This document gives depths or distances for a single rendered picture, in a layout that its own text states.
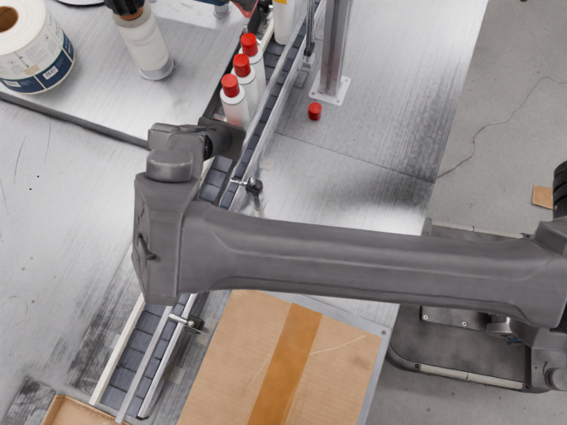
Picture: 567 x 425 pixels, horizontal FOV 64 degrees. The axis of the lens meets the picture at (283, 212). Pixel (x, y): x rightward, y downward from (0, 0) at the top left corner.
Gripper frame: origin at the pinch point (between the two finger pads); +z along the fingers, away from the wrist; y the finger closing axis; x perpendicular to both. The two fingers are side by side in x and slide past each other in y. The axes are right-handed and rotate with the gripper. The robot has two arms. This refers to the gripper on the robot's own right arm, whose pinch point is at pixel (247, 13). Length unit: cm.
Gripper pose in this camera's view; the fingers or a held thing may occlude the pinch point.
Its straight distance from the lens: 111.8
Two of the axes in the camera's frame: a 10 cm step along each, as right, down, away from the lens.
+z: 0.2, 3.3, 9.4
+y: -3.4, 8.9, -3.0
